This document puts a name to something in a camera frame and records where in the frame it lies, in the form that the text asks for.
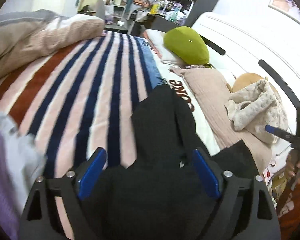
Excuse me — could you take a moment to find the black hooded coat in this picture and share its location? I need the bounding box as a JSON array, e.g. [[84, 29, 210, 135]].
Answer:
[[78, 84, 261, 240]]

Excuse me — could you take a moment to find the person's right hand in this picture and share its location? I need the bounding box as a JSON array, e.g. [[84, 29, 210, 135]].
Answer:
[[285, 150, 300, 184]]

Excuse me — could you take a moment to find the purple fuzzy sweater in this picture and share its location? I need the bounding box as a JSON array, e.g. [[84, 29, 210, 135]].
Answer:
[[0, 134, 19, 239]]

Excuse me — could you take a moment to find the beige fleece blanket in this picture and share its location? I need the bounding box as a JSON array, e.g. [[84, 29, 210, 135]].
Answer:
[[225, 79, 288, 145]]

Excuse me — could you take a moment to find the orange plush toy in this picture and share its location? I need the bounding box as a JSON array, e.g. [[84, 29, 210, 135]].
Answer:
[[230, 73, 268, 94]]

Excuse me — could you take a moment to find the light grey garment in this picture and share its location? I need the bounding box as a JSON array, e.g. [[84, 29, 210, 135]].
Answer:
[[0, 113, 46, 214]]

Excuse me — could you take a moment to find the pink ribbed pillow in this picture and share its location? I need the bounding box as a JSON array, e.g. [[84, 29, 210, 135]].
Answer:
[[171, 68, 273, 174]]

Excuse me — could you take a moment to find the white bed headboard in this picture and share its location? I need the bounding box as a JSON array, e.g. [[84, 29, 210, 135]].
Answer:
[[192, 12, 300, 133]]

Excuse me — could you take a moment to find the striped bed blanket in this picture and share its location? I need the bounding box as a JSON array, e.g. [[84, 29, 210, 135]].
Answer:
[[0, 29, 168, 240]]

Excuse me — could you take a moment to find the green plush pillow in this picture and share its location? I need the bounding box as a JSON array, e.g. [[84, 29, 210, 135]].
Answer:
[[163, 26, 210, 65]]

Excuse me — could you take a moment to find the white printed pillow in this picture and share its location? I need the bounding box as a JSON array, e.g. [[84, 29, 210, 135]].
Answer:
[[143, 29, 186, 67]]

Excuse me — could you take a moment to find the dark tall bookshelf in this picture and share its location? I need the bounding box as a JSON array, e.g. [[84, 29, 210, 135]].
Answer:
[[148, 0, 219, 32]]

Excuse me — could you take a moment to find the yellow drink bottle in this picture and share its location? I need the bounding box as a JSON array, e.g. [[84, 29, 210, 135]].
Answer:
[[150, 0, 162, 15]]

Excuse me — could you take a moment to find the pink and grey duvet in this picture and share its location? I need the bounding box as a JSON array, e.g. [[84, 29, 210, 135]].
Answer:
[[0, 9, 105, 78]]

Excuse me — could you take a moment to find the small white shelf rack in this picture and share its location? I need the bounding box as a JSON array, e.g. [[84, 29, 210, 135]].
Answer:
[[113, 0, 127, 27]]

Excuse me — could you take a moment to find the grey chair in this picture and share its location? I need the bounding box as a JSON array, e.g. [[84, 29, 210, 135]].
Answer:
[[95, 0, 126, 32]]

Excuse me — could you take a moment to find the framed wall photo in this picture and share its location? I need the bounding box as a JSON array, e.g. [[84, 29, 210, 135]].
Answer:
[[269, 0, 300, 25]]

